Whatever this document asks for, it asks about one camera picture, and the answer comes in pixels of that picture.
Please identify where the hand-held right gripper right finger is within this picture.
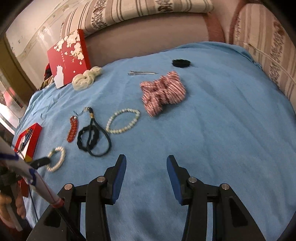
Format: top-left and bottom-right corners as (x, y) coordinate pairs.
(166, 155), (266, 241)

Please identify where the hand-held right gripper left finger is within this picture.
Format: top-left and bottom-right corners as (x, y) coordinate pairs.
(26, 154), (127, 241)

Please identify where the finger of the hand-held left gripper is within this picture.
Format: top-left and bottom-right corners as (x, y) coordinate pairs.
(30, 157), (51, 169)

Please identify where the white pearl bracelet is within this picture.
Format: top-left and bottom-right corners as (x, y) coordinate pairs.
(46, 147), (66, 172)

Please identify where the person's left hand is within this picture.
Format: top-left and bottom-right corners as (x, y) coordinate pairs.
(0, 194), (27, 230)

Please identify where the small red box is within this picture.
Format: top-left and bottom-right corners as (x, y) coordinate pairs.
(13, 123), (43, 164)

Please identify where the blue blanket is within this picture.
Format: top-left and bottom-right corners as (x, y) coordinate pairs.
(14, 42), (296, 241)

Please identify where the red striped bow scrunchie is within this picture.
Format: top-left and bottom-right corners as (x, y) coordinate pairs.
(140, 71), (187, 117)

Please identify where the dark patterned cloth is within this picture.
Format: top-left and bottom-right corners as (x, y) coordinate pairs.
(38, 63), (56, 91)

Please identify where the white scrunchie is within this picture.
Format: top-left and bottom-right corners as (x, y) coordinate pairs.
(72, 66), (102, 91)

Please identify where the silver hair clip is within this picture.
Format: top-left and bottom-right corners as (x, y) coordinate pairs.
(128, 71), (158, 76)

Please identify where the red blossom print box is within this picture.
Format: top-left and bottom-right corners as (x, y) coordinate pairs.
(47, 29), (92, 89)

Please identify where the mauve sofa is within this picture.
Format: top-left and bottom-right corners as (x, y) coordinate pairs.
(84, 10), (228, 67)

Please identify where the long striped cushion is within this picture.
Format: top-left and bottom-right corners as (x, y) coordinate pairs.
(60, 0), (214, 37)

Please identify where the striped patterned cushion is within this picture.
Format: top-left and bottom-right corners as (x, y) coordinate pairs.
(231, 2), (296, 106)

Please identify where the dark green cord lanyard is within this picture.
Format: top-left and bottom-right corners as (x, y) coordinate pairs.
(84, 107), (111, 157)

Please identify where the red bead bracelet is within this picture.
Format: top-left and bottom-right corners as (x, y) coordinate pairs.
(67, 116), (79, 143)

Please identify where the black wavy hair tie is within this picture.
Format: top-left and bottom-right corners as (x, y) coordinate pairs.
(77, 126), (100, 152)

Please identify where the pale green bead bracelet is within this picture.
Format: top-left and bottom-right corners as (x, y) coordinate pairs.
(106, 108), (141, 134)

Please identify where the black fuzzy hair tie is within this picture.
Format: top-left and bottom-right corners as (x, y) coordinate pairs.
(171, 59), (191, 68)

